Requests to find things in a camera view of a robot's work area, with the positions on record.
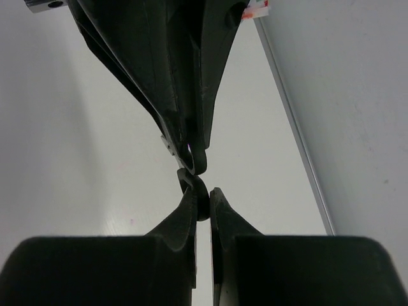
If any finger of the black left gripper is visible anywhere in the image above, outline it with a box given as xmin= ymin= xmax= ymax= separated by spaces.
xmin=166 ymin=1 xmax=249 ymax=150
xmin=66 ymin=0 xmax=192 ymax=154

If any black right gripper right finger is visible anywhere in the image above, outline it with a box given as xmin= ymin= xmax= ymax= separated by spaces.
xmin=210 ymin=188 xmax=407 ymax=305

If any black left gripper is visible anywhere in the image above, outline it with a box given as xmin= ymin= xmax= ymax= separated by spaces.
xmin=24 ymin=0 xmax=67 ymax=13

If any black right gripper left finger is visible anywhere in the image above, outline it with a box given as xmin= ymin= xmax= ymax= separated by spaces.
xmin=1 ymin=189 xmax=198 ymax=305

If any pink highlighter pen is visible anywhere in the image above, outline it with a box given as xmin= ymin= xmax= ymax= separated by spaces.
xmin=242 ymin=0 xmax=270 ymax=20

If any aluminium frame rail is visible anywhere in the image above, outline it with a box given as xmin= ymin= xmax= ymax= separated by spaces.
xmin=254 ymin=18 xmax=335 ymax=236

